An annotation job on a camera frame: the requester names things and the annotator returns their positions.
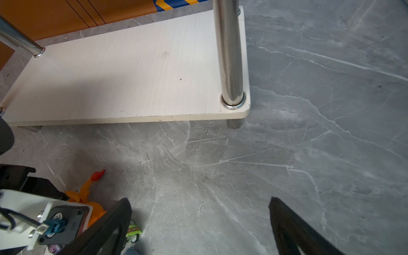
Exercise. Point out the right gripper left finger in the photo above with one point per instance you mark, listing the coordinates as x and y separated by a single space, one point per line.
106 236

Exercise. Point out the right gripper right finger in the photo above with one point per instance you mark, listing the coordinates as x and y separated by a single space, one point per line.
293 235

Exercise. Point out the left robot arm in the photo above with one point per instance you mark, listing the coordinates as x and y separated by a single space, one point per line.
7 138

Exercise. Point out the orange yellow duck toy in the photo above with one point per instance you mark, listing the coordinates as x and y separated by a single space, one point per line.
82 197

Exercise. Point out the white two-tier shelf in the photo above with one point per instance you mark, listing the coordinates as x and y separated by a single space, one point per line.
190 68

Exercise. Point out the pink green toy car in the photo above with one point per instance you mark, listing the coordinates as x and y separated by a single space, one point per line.
133 233

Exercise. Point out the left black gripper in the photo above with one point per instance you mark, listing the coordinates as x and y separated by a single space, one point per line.
14 177

